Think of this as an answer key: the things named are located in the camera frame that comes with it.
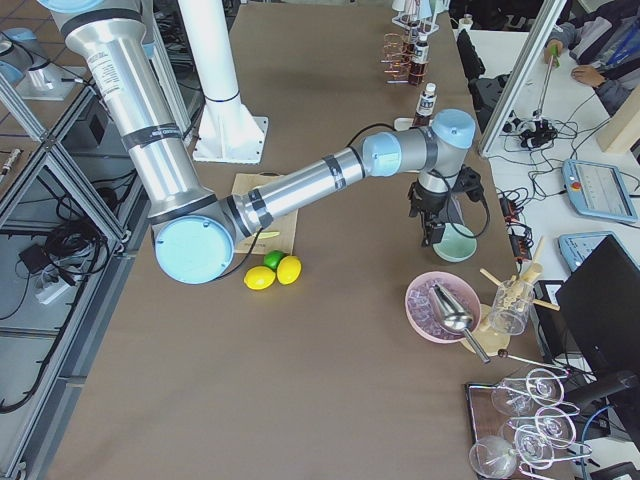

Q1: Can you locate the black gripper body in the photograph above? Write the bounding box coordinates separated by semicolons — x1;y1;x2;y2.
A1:
408;181;447;247

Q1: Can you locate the tea bottle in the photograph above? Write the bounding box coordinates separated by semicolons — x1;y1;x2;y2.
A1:
408;33;429;86
401;21;420;66
412;82;437;127

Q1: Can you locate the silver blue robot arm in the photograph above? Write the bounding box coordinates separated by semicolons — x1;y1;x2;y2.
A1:
47;1;476;284

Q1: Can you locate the cream rectangular tray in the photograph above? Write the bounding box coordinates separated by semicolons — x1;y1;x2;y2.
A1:
393;117;413;131

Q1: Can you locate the green ceramic bowl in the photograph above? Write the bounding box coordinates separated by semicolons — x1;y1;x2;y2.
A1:
433;223;477;263

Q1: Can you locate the metal ice scoop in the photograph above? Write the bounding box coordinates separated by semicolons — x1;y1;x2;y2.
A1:
431;283;490;364

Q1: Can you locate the pink bowl with ice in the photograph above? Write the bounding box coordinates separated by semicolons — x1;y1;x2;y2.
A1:
405;271;481;344

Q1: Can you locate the clear glass mug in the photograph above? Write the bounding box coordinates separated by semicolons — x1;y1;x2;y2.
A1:
488;280;534;335

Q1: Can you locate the wooden mug tree stand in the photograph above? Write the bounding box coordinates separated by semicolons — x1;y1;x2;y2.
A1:
476;237;560;357

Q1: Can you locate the blue teach pendant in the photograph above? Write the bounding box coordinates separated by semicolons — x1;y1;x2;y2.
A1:
562;159;638;223
558;231;616;272

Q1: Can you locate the yellow lemon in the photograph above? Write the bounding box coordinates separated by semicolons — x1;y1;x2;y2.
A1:
244;265;276;291
276;255;302;285

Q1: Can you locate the wooden cutting board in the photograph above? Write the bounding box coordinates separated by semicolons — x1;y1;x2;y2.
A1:
231;172;298;255

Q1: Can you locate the green lime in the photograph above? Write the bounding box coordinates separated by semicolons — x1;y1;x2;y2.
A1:
263;250;287;271

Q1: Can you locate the yellow plastic knife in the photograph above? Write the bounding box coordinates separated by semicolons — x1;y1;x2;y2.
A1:
256;230;280;239

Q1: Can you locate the black monitor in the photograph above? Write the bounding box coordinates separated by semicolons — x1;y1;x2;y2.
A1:
557;236;639;375

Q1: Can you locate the wine glass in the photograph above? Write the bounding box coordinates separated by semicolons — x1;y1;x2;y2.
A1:
534;407;577;449
514;425;555;470
491;368;564;416
469;435;518;479

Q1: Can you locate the person in blue jacket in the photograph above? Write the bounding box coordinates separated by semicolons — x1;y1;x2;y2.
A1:
544;0;639;115

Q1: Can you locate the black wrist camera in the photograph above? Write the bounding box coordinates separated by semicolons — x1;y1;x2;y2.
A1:
453;165;484;202

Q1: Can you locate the copper wire bottle rack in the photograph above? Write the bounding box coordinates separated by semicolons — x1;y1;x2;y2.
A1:
380;33;410;85

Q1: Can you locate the aluminium frame post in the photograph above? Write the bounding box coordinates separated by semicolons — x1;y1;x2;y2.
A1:
477;0;566;157

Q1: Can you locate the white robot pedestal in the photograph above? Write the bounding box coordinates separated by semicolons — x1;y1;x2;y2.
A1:
179;0;268;164

